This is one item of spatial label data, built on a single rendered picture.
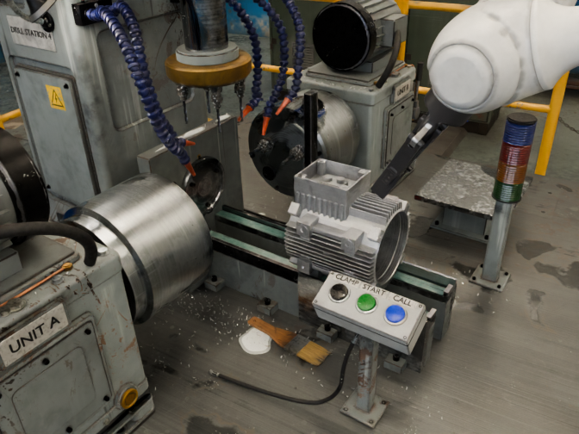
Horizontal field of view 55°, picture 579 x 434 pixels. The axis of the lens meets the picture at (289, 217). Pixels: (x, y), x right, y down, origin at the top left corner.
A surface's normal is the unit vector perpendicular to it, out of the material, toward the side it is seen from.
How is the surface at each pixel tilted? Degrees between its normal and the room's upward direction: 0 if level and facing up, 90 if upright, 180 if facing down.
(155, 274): 77
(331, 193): 90
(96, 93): 90
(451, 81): 95
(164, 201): 32
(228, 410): 0
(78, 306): 89
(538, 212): 0
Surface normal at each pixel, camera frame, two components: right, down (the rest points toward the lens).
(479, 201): -0.03, -0.86
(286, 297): -0.56, 0.44
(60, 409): 0.83, 0.27
